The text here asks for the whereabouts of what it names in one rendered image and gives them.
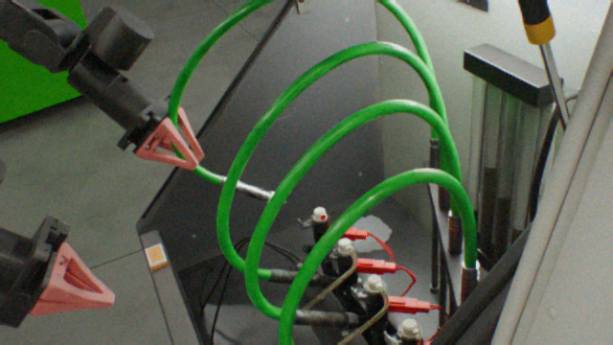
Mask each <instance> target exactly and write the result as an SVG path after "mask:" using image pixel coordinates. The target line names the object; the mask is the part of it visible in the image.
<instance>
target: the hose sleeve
mask: <svg viewBox="0 0 613 345"><path fill-rule="evenodd" d="M226 177H227V176H225V175H222V176H221V180H220V183H219V184H218V185H217V186H218V187H220V188H223V185H224V182H225V179H226ZM235 193H238V194H241V195H244V196H248V197H253V198H256V199H258V200H262V201H265V202H267V201H268V200H269V199H270V197H271V193H270V192H269V191H266V190H265V189H261V188H259V187H255V186H252V185H249V184H247V183H244V182H242V181H238V185H237V187H236V190H235Z"/></svg>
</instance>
